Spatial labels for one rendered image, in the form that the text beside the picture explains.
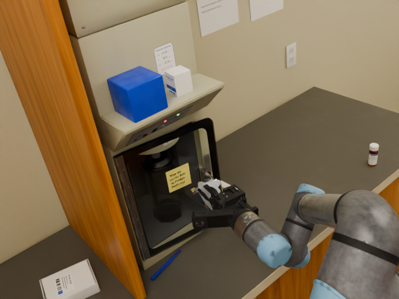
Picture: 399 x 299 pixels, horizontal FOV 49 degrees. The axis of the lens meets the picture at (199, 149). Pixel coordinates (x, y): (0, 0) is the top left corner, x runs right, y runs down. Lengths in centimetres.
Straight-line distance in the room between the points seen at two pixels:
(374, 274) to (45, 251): 118
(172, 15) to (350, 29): 160
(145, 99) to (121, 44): 15
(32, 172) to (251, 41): 108
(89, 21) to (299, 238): 73
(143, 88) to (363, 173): 103
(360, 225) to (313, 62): 171
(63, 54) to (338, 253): 65
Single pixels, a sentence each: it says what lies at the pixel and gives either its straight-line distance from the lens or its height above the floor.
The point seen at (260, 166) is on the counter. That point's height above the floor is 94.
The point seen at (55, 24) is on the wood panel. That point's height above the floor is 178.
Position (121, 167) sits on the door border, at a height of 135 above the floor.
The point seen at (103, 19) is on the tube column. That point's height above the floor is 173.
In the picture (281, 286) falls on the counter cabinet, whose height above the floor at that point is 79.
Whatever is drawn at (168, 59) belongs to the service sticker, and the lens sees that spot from 119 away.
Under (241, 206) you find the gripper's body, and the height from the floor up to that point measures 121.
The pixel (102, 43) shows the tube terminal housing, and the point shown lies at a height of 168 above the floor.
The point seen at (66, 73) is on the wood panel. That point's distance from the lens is 96.
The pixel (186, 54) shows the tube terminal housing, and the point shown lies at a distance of 123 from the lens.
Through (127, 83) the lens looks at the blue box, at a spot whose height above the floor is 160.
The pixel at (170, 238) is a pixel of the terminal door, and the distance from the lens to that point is 142.
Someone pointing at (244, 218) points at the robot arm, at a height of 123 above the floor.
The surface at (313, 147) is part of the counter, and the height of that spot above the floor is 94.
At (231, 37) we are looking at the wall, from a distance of 193.
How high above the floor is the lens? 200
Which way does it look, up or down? 33 degrees down
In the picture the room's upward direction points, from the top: 9 degrees counter-clockwise
